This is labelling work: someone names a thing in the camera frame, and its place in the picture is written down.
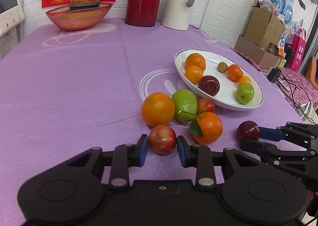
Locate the orange mandarin with leaf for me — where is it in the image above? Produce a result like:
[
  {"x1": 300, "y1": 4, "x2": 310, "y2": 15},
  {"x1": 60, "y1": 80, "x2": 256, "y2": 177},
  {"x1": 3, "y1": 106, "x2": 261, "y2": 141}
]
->
[{"x1": 190, "y1": 112, "x2": 223, "y2": 145}]

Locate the yellow-orange small orange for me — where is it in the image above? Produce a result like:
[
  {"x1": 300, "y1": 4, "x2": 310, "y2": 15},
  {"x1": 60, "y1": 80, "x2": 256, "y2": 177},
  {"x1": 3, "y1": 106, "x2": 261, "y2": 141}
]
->
[{"x1": 238, "y1": 76, "x2": 252, "y2": 87}]

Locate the dark red plum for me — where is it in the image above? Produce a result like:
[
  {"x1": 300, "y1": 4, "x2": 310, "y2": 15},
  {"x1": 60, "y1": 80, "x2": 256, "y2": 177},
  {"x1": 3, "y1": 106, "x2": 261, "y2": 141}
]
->
[
  {"x1": 198, "y1": 75, "x2": 220, "y2": 96},
  {"x1": 236, "y1": 120, "x2": 260, "y2": 141}
]

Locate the red small apple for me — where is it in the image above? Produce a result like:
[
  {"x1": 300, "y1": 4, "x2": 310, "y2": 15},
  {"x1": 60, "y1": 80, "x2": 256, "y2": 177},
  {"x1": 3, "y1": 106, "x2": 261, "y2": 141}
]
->
[
  {"x1": 149, "y1": 125, "x2": 176, "y2": 155},
  {"x1": 197, "y1": 98, "x2": 215, "y2": 114}
]

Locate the green apple large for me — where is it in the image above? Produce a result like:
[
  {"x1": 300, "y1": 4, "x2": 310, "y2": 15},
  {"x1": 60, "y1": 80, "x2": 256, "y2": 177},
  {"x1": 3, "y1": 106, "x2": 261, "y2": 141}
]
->
[{"x1": 236, "y1": 83, "x2": 254, "y2": 104}]

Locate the large orange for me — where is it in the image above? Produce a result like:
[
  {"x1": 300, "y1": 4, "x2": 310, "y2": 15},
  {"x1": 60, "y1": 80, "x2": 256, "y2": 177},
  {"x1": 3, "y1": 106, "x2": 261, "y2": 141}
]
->
[{"x1": 141, "y1": 92, "x2": 175, "y2": 127}]

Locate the black power adapter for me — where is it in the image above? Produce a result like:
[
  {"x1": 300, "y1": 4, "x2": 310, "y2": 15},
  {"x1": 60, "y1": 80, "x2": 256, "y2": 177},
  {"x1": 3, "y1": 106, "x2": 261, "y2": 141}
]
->
[{"x1": 266, "y1": 68, "x2": 281, "y2": 84}]

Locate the white oval plate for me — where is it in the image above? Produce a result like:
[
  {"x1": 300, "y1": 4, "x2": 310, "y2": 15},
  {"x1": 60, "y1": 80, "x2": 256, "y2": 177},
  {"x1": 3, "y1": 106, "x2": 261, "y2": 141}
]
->
[{"x1": 174, "y1": 49, "x2": 265, "y2": 111}]

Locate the small mandarin on plate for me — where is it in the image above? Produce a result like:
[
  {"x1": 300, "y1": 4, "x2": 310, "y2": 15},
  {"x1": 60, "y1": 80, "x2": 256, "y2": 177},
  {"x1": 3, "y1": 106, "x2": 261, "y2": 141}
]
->
[{"x1": 227, "y1": 64, "x2": 243, "y2": 82}]

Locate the purple tablecloth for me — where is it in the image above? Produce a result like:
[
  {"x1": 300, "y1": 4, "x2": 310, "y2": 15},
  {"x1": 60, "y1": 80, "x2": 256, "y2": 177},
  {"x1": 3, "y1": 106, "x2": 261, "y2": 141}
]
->
[{"x1": 1, "y1": 19, "x2": 301, "y2": 225}]

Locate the flat cardboard box lower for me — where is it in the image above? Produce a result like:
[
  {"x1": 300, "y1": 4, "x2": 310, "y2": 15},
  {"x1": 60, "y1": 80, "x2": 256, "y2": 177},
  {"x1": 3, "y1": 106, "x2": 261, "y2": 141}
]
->
[{"x1": 234, "y1": 36, "x2": 282, "y2": 69}]

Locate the pink shopping bag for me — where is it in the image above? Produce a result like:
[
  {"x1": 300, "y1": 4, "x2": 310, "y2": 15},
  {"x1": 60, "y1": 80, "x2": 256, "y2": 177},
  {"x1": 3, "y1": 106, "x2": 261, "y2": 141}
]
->
[{"x1": 289, "y1": 28, "x2": 307, "y2": 71}]

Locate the tan longan fruit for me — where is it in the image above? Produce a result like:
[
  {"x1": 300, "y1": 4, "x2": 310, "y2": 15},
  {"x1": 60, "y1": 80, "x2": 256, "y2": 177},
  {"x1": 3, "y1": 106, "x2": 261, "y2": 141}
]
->
[{"x1": 217, "y1": 62, "x2": 228, "y2": 73}]

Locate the orange on plate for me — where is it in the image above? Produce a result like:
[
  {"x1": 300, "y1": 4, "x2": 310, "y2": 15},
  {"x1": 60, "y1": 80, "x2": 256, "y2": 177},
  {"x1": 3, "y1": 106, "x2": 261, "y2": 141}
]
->
[{"x1": 184, "y1": 53, "x2": 206, "y2": 72}]

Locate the orange glass bowl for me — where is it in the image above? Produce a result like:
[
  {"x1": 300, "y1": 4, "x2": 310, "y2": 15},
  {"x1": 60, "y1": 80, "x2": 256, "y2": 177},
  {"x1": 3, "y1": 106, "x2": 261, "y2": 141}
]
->
[{"x1": 46, "y1": 2, "x2": 113, "y2": 31}]

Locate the white water dispenser machine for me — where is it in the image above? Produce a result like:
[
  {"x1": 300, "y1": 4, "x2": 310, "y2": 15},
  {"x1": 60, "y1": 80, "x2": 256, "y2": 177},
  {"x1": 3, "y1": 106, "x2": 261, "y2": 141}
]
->
[{"x1": 0, "y1": 0, "x2": 25, "y2": 59}]

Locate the white thermos jug grey handle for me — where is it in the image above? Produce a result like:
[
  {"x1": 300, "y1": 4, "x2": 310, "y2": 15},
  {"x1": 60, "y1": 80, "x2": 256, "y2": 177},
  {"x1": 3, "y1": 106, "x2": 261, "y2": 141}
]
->
[{"x1": 161, "y1": 0, "x2": 195, "y2": 31}]

